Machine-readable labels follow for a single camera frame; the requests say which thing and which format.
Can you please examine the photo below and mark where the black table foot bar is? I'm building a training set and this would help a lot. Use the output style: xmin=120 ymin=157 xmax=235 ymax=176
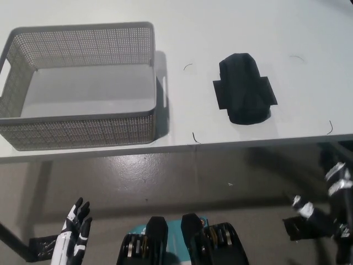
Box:
xmin=0 ymin=220 xmax=29 ymax=262

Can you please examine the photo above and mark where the grey table leg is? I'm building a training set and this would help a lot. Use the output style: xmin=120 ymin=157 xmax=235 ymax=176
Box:
xmin=32 ymin=161 xmax=54 ymax=239

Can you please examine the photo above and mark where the black floor tape piece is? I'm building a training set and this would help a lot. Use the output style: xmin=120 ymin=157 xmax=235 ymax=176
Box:
xmin=282 ymin=216 xmax=333 ymax=241
xmin=28 ymin=235 xmax=61 ymax=262

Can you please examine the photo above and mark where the black cloth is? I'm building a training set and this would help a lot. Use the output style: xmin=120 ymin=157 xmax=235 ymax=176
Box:
xmin=218 ymin=51 xmax=271 ymax=126

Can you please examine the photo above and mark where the grey perforated plastic basket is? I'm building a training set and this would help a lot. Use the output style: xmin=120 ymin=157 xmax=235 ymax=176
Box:
xmin=0 ymin=21 xmax=169 ymax=152

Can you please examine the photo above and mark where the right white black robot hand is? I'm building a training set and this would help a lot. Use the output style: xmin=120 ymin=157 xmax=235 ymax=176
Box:
xmin=291 ymin=162 xmax=353 ymax=240

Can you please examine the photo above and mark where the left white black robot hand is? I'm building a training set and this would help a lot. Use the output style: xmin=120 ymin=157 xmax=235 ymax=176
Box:
xmin=50 ymin=197 xmax=93 ymax=265

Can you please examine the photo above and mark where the black teal robot torso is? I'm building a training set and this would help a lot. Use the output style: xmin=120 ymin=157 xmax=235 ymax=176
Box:
xmin=115 ymin=214 xmax=249 ymax=265

